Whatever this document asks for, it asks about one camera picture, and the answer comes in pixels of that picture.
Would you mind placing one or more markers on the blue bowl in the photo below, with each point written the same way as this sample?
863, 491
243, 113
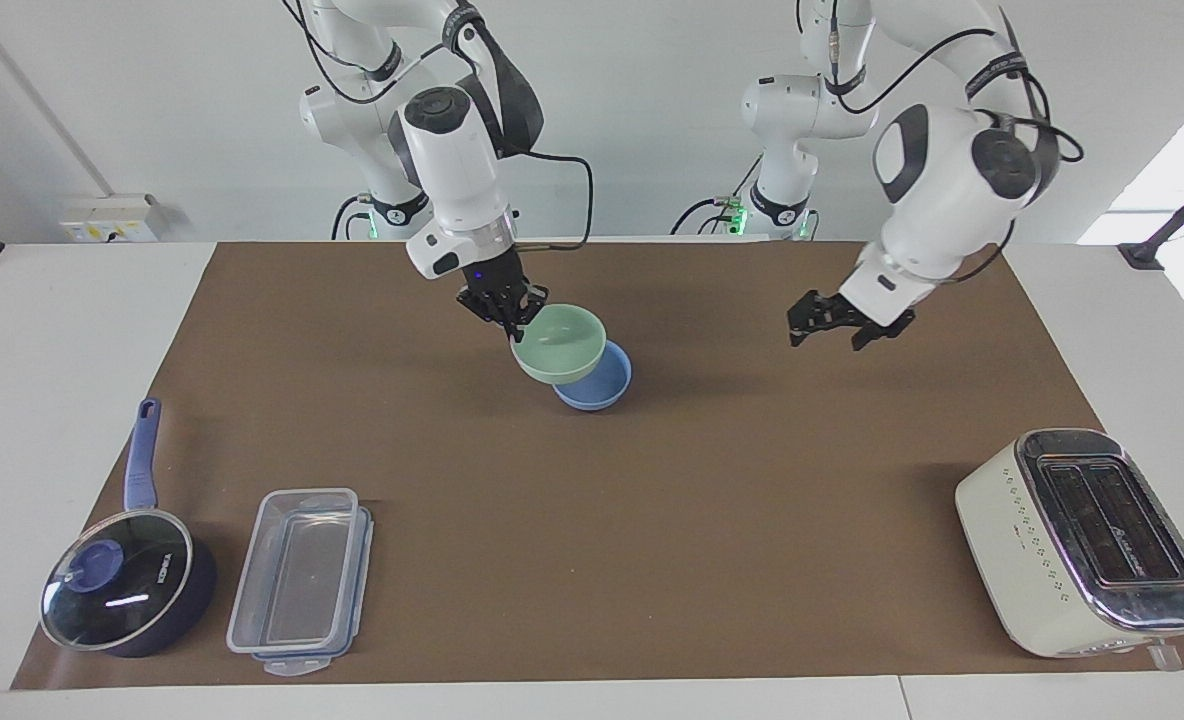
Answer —
597, 388

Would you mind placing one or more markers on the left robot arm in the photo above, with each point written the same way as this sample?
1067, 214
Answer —
937, 190

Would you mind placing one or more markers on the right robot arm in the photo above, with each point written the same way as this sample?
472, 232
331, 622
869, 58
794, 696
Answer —
452, 170

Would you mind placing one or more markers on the white wall socket box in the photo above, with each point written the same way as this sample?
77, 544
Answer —
112, 220

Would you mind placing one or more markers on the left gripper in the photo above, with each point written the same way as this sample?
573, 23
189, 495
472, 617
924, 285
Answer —
850, 312

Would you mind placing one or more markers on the glass pot lid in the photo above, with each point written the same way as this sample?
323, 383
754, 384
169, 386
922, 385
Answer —
117, 580

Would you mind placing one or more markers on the cream toaster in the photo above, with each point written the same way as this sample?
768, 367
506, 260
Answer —
1072, 540

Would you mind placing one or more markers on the clear container lid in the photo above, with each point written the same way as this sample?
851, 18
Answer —
360, 580

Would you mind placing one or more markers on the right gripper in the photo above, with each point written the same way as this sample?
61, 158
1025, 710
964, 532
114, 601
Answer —
497, 272

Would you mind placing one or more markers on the green bowl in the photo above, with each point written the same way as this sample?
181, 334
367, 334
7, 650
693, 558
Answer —
560, 345

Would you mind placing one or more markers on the dark blue pot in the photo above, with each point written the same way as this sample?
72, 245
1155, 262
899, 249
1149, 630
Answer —
182, 600

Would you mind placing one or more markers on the clear plastic container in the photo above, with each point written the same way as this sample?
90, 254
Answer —
297, 570

